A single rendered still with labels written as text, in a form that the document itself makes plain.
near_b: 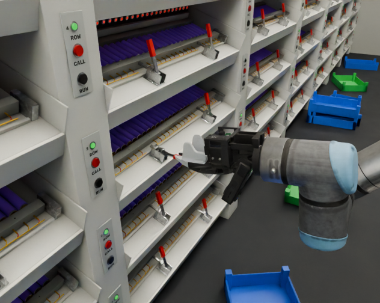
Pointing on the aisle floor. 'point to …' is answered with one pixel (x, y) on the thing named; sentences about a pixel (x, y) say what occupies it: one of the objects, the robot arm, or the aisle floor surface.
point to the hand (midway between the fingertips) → (182, 158)
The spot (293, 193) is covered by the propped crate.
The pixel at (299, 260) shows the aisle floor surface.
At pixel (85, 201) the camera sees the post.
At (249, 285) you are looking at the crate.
